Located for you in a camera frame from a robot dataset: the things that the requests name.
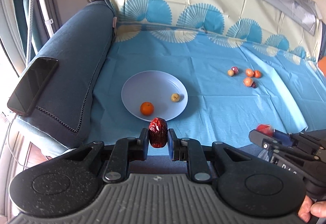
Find red fruit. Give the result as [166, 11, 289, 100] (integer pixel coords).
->
[256, 124, 274, 137]

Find dark red dried jujube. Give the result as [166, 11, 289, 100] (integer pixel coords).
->
[149, 117, 168, 148]

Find pink round candy fruit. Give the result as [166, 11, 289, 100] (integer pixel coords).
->
[231, 67, 239, 74]

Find right hand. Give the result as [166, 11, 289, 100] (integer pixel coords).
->
[298, 196, 326, 223]

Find orange tangerine on plate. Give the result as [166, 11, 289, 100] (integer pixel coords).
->
[140, 102, 155, 116]

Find small yellow longan on plate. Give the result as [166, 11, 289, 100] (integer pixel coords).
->
[171, 93, 180, 103]

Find orange wrapped fruit lower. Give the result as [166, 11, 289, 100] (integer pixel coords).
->
[243, 77, 254, 87]

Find orange wrapped fruit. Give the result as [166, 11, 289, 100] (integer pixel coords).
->
[245, 68, 255, 78]
[243, 77, 254, 87]

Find light blue round plate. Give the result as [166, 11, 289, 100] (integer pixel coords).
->
[121, 71, 188, 121]

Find small orange kumquat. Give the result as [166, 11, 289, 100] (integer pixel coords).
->
[254, 70, 262, 78]

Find orange wrapped fruit upper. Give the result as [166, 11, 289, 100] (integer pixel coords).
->
[245, 68, 255, 78]

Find tan small round fruit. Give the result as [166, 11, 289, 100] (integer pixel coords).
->
[227, 70, 234, 77]

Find orange cushion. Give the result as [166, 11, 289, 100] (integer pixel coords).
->
[318, 56, 326, 77]

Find black smartphone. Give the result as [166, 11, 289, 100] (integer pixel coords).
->
[7, 57, 59, 116]

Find grey clothes rack pole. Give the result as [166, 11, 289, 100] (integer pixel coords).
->
[25, 0, 34, 67]

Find white charging cable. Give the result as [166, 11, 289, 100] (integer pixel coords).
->
[2, 111, 30, 169]

